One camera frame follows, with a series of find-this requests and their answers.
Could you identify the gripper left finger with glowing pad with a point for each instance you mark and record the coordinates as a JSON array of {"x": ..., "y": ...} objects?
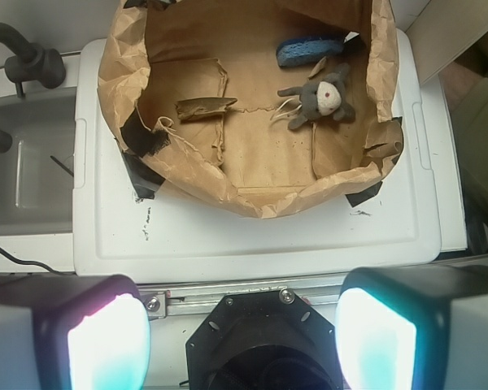
[{"x": 72, "y": 332}]

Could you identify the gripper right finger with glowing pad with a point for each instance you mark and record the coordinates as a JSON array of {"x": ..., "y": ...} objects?
[{"x": 414, "y": 327}]

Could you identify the brown wood chip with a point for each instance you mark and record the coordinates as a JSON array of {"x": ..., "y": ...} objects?
[{"x": 203, "y": 107}]

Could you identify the white plastic bin lid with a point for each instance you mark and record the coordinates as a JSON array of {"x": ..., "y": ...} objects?
[{"x": 173, "y": 239}]

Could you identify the grey sink basin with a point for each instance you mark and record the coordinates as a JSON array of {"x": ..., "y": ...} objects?
[{"x": 36, "y": 173}]

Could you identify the black tape piece right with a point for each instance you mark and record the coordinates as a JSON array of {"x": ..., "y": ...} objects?
[{"x": 356, "y": 199}]

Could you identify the black tape piece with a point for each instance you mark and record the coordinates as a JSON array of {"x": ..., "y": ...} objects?
[
  {"x": 146, "y": 182},
  {"x": 356, "y": 199}
]

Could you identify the black tape piece left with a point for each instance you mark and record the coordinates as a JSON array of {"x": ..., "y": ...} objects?
[{"x": 146, "y": 182}]

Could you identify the black tape inside bag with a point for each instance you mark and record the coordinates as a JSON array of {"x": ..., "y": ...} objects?
[{"x": 137, "y": 139}]

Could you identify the grey plush mouse toy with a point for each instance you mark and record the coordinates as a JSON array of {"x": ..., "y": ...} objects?
[{"x": 318, "y": 99}]

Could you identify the crumpled brown paper bag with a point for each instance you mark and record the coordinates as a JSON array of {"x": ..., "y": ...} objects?
[{"x": 245, "y": 161}]

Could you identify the blue sponge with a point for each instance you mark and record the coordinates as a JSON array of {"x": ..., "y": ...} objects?
[{"x": 302, "y": 51}]

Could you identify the aluminium rail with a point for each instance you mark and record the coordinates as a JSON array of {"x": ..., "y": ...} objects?
[{"x": 185, "y": 299}]

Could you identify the black octagonal mount plate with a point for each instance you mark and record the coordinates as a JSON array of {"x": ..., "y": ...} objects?
[{"x": 285, "y": 347}]

